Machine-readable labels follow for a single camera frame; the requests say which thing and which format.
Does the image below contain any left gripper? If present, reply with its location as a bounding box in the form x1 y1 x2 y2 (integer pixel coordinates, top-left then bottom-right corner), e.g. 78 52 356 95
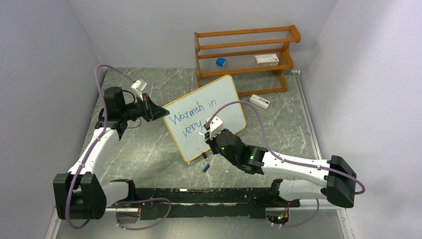
120 93 168 122

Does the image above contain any yellow framed whiteboard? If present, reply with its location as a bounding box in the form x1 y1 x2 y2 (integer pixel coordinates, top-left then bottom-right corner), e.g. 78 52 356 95
164 75 239 162

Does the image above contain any blue marker cap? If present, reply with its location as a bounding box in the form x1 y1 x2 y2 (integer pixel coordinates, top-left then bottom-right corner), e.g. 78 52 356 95
202 163 210 173

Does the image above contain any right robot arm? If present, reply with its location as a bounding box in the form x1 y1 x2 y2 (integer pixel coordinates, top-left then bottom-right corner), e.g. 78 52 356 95
204 122 357 208

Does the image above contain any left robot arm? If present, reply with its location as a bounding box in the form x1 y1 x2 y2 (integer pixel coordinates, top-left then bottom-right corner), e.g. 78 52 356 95
53 87 170 220

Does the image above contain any white whiteboard eraser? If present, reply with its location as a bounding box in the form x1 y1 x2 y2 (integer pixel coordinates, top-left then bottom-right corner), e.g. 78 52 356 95
249 94 270 109

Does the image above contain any blue eraser block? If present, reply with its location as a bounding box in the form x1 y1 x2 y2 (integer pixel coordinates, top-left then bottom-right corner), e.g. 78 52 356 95
215 57 228 68

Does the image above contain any white red cardboard box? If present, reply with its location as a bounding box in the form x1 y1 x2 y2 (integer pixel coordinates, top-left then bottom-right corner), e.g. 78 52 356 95
254 54 280 67

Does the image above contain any orange wooden shelf rack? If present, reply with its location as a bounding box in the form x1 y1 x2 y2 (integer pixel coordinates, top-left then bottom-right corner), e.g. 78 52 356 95
194 24 302 96

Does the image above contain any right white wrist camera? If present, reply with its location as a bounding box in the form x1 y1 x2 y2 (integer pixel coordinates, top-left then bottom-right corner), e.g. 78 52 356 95
206 116 224 139

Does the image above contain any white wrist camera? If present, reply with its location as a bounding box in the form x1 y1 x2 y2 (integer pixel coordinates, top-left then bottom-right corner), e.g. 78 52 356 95
131 79 147 101
206 116 224 139

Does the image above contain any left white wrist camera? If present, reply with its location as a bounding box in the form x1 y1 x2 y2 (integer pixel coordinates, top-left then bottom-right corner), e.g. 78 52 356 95
131 79 147 101

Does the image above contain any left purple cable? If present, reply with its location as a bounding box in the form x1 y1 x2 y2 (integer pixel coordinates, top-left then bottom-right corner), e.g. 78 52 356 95
64 64 136 231

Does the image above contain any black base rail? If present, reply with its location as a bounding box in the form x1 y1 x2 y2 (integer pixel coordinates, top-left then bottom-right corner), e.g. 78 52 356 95
135 188 287 220

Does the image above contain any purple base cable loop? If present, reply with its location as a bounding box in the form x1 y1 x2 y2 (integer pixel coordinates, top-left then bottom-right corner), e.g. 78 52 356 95
115 198 172 231

